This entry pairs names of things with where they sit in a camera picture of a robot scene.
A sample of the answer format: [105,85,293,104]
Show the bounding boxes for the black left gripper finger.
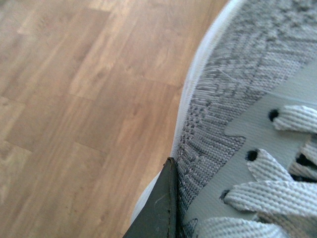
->
[124,157,178,238]

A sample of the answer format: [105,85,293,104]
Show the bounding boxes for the grey knit sneaker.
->
[131,0,317,238]

